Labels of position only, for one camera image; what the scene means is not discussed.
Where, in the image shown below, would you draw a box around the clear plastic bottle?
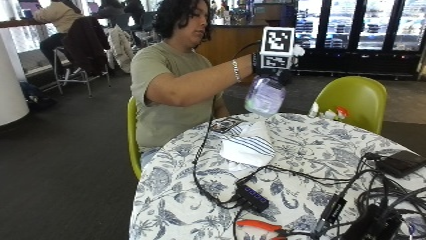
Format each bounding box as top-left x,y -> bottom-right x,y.
243,74 -> 287,118

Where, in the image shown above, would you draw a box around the white marker cube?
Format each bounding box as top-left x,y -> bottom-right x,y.
258,26 -> 296,71

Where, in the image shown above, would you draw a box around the small white bottle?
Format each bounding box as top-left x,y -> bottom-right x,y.
307,101 -> 320,119

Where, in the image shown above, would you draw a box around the wooden counter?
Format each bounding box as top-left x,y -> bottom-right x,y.
194,23 -> 268,67

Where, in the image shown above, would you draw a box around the empty green plastic chair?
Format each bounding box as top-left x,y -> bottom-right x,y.
311,75 -> 388,135

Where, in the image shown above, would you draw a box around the small red capped bottle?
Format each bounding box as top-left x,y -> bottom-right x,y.
334,106 -> 348,121

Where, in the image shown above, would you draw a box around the small dark patterned card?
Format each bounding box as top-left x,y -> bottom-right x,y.
209,116 -> 244,135

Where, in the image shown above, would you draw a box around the black glass door fridge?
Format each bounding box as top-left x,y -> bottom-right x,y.
292,0 -> 426,80

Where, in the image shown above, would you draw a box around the blue floral tablecloth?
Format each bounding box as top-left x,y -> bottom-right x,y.
127,112 -> 426,240

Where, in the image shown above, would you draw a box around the white blue striped cloth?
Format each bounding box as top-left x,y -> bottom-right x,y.
218,120 -> 276,168

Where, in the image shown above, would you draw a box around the person in green shirt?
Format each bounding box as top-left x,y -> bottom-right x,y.
129,0 -> 231,168

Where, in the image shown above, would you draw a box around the flat black device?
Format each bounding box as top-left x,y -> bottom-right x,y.
375,149 -> 426,179

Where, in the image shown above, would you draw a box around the black usb hub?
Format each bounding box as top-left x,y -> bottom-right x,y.
234,184 -> 271,214

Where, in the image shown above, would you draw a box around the beige jacket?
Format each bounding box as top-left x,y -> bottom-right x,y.
106,24 -> 135,74

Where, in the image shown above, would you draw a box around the occupied green plastic chair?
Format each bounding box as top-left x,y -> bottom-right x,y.
125,96 -> 143,181

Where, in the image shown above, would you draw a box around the dark jacket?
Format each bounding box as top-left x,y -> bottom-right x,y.
61,16 -> 111,77

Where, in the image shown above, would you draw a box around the bulky black device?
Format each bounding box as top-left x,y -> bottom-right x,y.
339,203 -> 404,240

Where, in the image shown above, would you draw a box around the dark bag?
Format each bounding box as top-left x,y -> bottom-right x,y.
18,81 -> 58,112

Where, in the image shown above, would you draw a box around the white round column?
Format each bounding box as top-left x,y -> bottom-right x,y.
0,27 -> 30,127

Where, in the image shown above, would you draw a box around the silver bracelet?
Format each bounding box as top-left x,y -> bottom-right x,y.
230,58 -> 243,84

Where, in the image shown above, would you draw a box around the long black glove cable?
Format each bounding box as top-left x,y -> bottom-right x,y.
190,40 -> 263,210

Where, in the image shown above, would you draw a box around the slim black cable adapter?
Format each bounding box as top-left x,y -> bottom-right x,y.
310,194 -> 348,240

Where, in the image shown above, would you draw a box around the bundle of black cables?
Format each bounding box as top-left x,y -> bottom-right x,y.
231,151 -> 426,240

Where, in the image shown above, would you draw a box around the metal frame chair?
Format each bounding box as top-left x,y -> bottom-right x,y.
51,46 -> 113,98

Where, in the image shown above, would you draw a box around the orange handled pliers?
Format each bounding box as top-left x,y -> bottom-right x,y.
235,218 -> 290,240

